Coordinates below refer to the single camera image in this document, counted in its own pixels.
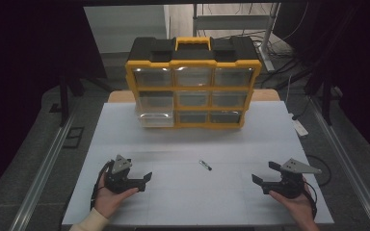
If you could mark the person's right hand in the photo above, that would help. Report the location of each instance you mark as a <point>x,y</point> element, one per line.
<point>300,207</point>

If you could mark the black stand leg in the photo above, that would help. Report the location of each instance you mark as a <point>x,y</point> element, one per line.
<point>65,96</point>
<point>326,96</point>

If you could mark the small screw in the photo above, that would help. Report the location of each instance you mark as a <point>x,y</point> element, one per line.
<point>205,165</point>

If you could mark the yellow black drawer organizer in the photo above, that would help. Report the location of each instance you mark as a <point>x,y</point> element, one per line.
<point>192,59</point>

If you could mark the clear plastic drawer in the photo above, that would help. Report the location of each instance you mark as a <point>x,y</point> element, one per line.
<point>155,119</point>

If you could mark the grey metal stand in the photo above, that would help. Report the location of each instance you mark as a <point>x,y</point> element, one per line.
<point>266,38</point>

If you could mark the aluminium floor rail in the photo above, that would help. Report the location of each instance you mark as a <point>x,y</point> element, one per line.
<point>350,166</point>
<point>41,173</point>

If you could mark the white table mat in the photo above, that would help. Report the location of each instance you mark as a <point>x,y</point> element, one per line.
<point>179,199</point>

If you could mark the set of clear organizer drawers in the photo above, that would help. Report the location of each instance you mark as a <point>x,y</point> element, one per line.
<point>193,77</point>

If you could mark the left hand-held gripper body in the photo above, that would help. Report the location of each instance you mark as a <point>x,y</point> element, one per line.
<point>118,181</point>

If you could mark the black floor frame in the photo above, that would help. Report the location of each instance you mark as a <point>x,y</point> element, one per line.
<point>73,137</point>

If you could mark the wooden table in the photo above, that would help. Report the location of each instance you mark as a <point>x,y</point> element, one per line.
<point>263,95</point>

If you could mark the white power strip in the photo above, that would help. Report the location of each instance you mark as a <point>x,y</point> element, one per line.
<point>299,126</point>

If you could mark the person's left hand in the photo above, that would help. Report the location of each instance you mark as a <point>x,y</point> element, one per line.
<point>109,200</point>

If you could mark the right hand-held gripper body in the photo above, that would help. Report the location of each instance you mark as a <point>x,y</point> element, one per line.
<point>289,184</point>

